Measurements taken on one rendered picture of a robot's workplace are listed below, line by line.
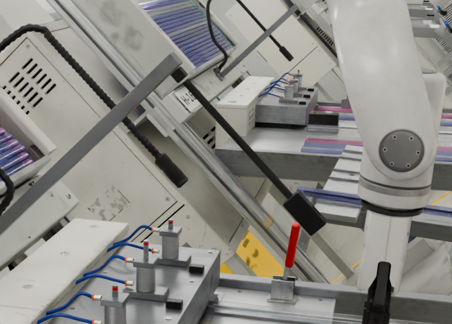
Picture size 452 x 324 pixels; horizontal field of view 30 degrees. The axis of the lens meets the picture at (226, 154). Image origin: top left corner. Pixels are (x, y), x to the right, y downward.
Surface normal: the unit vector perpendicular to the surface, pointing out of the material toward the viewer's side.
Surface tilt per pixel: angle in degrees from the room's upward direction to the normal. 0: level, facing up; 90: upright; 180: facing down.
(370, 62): 59
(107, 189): 90
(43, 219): 90
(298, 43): 90
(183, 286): 45
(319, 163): 90
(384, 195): 80
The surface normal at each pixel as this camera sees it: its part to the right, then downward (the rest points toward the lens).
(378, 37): -0.33, -0.47
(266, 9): -0.19, 0.23
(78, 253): 0.03, -0.97
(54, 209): 0.72, -0.63
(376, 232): -0.43, 0.04
